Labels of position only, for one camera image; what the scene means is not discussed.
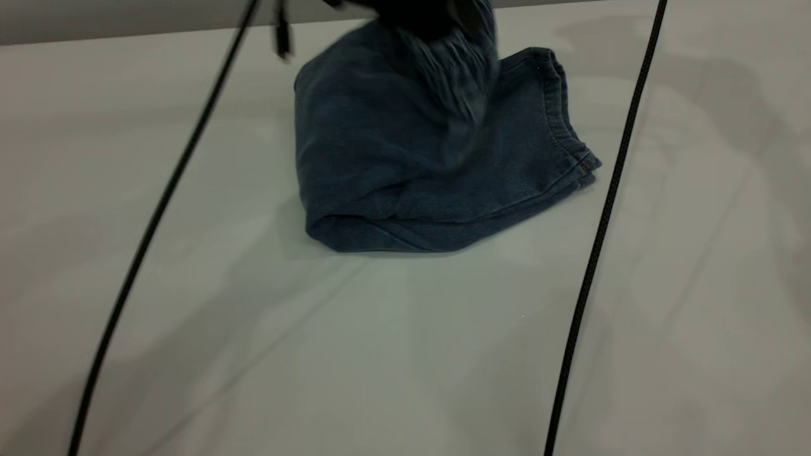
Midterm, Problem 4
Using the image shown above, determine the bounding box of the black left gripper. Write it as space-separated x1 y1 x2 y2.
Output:
326 0 495 40

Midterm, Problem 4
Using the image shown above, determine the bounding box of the blue denim shorts basketball print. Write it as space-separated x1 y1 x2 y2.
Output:
293 0 603 254

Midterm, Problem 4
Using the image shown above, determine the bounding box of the short black cable plug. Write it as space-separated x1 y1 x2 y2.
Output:
272 0 294 61

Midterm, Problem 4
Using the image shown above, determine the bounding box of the long black cable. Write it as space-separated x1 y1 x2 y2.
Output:
67 0 262 456
544 0 669 456

